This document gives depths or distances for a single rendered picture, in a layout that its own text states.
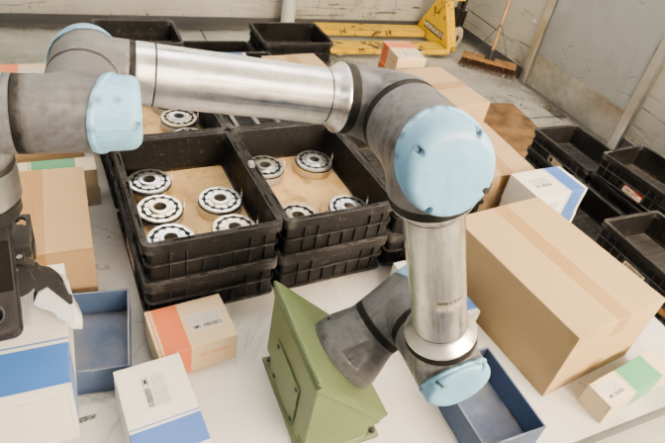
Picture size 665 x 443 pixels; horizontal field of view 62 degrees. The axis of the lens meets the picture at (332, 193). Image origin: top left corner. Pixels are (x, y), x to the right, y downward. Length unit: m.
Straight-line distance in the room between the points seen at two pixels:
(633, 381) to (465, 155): 0.92
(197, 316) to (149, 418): 0.25
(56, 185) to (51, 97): 0.89
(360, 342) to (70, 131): 0.66
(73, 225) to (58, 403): 0.67
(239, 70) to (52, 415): 0.44
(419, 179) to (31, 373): 0.47
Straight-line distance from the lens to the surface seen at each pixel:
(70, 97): 0.56
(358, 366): 1.04
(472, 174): 0.66
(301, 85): 0.71
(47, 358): 0.72
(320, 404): 1.00
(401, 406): 1.24
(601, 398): 1.38
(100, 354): 1.27
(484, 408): 1.30
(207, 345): 1.18
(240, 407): 1.18
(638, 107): 4.25
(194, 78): 0.68
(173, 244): 1.15
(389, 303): 1.02
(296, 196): 1.46
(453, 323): 0.87
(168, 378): 1.11
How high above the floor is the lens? 1.70
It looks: 36 degrees down
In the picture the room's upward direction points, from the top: 11 degrees clockwise
